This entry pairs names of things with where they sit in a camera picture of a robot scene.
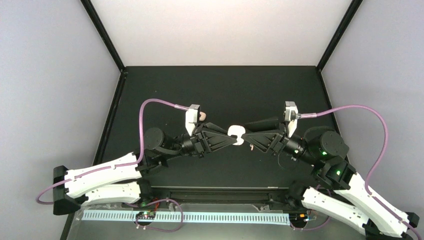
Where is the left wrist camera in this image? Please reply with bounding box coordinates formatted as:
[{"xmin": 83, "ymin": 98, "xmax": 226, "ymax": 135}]
[{"xmin": 184, "ymin": 104, "xmax": 201, "ymax": 136}]

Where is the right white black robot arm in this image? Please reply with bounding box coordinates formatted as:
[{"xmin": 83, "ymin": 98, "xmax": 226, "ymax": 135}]
[{"xmin": 241, "ymin": 119, "xmax": 420, "ymax": 240}]

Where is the right frame post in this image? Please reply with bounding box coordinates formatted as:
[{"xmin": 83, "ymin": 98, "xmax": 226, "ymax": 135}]
[{"xmin": 316, "ymin": 0, "xmax": 363, "ymax": 73}]

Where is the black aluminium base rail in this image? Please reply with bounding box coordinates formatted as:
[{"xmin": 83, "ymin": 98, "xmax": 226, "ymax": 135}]
[{"xmin": 76, "ymin": 186, "xmax": 319, "ymax": 210}]

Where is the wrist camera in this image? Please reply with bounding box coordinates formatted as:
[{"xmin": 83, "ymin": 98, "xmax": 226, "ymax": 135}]
[
  {"xmin": 184, "ymin": 104, "xmax": 201, "ymax": 136},
  {"xmin": 284, "ymin": 101, "xmax": 299, "ymax": 138}
]

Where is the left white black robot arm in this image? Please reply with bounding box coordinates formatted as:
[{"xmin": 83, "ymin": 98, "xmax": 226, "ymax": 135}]
[{"xmin": 52, "ymin": 122, "xmax": 246, "ymax": 216}]

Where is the frame post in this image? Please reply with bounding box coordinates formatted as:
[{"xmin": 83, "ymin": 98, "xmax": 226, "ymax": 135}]
[
  {"xmin": 316, "ymin": 0, "xmax": 363, "ymax": 73},
  {"xmin": 80, "ymin": 0, "xmax": 126, "ymax": 72}
]

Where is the small circuit board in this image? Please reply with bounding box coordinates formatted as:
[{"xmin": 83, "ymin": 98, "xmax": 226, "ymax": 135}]
[{"xmin": 135, "ymin": 210, "xmax": 156, "ymax": 221}]

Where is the cream earbud charging case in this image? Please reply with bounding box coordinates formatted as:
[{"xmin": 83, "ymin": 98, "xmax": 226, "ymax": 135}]
[{"xmin": 227, "ymin": 125, "xmax": 246, "ymax": 146}]

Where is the white slotted cable duct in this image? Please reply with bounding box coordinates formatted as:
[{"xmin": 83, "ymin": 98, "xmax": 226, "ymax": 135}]
[{"xmin": 81, "ymin": 210, "xmax": 291, "ymax": 226}]

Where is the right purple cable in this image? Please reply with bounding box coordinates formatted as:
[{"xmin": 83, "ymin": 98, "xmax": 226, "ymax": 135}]
[{"xmin": 296, "ymin": 104, "xmax": 422, "ymax": 240}]

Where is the left frame post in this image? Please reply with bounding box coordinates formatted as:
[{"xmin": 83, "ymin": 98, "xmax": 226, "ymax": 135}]
[{"xmin": 80, "ymin": 0, "xmax": 126, "ymax": 72}]

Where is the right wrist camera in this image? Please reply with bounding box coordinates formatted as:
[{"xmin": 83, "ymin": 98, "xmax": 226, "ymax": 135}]
[{"xmin": 284, "ymin": 101, "xmax": 299, "ymax": 138}]

